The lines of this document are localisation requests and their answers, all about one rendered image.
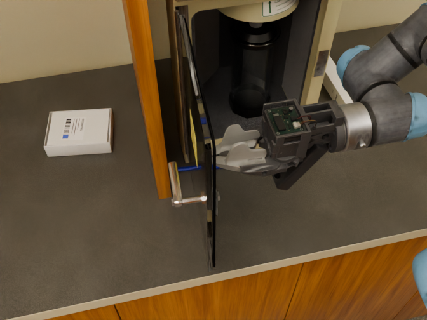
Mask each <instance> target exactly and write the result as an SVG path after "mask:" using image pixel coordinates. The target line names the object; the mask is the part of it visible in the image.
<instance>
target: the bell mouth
mask: <svg viewBox="0 0 427 320"><path fill-rule="evenodd" d="M298 4H299V0H275V1H266V2H261V3H252V4H244V5H239V6H230V7H225V8H218V10H219V11H220V12H222V13H223V14H225V15H227V16H229V17H231V18H233V19H236V20H240V21H243V22H253V23H262V22H272V21H275V20H279V19H281V18H283V17H285V16H287V15H289V14H291V12H293V11H294V10H295V9H296V7H297V5H298Z"/></svg>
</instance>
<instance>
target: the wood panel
mask: <svg viewBox="0 0 427 320"><path fill-rule="evenodd" d="M122 3H123V10H124V14H125V21H126V28H127V33H128V39H129V43H130V51H131V54H132V62H133V68H134V72H135V78H136V82H137V88H138V92H139V98H140V104H141V108H142V114H143V118H144V124H145V128H146V134H147V141H148V144H149V150H150V155H151V161H152V166H153V171H154V177H155V181H156V187H157V191H158V197H159V199H165V198H169V197H172V194H171V188H170V179H169V173H168V163H167V158H166V148H165V138H164V133H163V123H162V118H161V108H160V102H159V93H158V83H157V77H156V68H155V62H154V52H153V43H152V37H151V28H150V22H149V12H148V7H147V0H122Z"/></svg>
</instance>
